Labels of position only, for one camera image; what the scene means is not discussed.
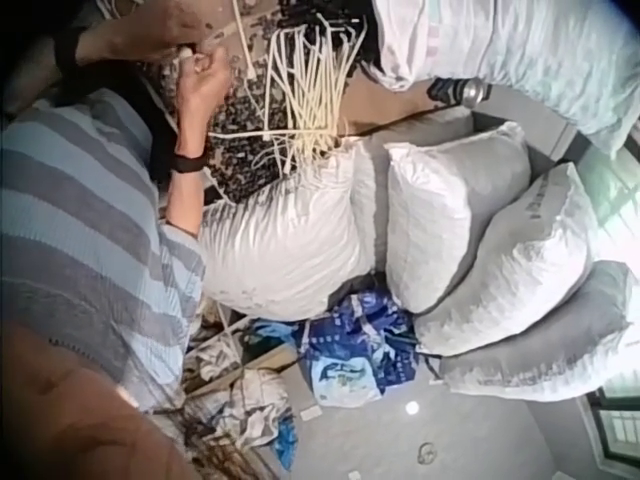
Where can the window frame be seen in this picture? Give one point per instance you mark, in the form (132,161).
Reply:
(617,430)

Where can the person's right fingers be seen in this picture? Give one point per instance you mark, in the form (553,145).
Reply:
(205,62)

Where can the silver metal can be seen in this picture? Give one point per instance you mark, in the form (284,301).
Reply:
(476,93)

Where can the person's left fingers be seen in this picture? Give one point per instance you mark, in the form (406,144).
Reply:
(212,25)

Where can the large pale printed sack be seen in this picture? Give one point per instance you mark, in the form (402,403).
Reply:
(525,45)

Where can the person's right hand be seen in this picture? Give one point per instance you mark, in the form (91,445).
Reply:
(200,100)

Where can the small white scrap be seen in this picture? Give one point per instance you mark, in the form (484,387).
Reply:
(310,413)

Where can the person's left hand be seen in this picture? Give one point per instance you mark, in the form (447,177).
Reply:
(150,30)

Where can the dark blue striped cloth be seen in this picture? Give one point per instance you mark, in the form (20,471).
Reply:
(445,91)

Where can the brown cardboard sheet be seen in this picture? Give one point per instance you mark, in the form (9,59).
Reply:
(395,107)

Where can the black wrist band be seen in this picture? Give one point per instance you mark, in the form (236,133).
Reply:
(189,162)
(66,50)

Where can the grey woven sack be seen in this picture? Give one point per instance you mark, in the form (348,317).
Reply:
(550,345)

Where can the wooden board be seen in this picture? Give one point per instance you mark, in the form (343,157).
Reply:
(255,367)

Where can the heap of small dark parts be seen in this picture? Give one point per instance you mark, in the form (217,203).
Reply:
(240,120)

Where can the blue printed plastic bag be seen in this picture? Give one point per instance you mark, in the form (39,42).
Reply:
(355,345)

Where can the white woven sack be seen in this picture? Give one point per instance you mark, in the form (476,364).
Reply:
(520,270)
(440,210)
(285,250)

